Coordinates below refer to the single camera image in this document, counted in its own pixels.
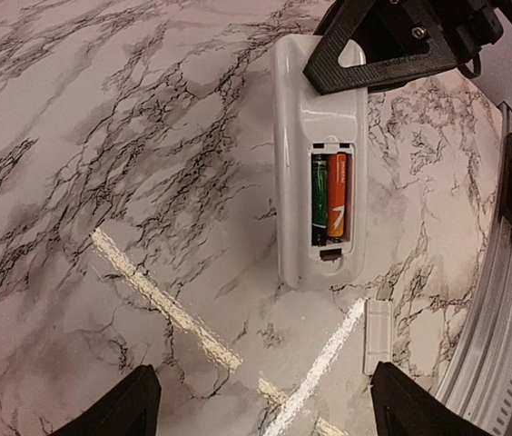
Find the white battery cover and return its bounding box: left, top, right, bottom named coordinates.
left=363, top=300, right=393, bottom=376

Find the front aluminium rail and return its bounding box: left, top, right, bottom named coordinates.
left=436, top=103, right=512, bottom=435

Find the white remote control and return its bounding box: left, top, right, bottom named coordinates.
left=271, top=35, right=369, bottom=290

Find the orange battery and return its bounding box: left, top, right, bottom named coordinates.
left=327, top=154, right=347, bottom=240

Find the green black battery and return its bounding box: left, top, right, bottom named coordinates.
left=311, top=154, right=328, bottom=246

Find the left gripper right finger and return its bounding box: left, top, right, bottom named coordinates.
left=370, top=362, right=488, bottom=436

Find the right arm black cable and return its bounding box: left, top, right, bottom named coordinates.
left=458, top=52, right=482, bottom=79

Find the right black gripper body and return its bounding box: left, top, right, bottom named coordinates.
left=437, top=0, right=504, bottom=59

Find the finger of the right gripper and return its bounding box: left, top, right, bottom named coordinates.
left=303, top=0, right=458, bottom=95

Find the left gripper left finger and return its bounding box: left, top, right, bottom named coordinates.
left=53, top=365, right=162, bottom=436

